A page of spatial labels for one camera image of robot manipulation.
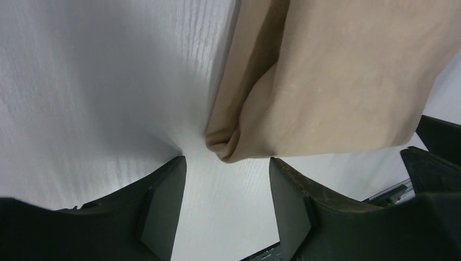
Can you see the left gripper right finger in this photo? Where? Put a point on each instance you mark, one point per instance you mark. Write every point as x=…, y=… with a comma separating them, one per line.
x=317, y=223

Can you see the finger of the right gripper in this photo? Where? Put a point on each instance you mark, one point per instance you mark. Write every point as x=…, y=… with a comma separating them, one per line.
x=440, y=137
x=430, y=173

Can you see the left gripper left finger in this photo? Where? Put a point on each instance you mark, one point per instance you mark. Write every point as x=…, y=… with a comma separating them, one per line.
x=136, y=222

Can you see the beige t shirt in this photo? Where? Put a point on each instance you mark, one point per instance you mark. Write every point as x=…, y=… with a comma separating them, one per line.
x=315, y=77

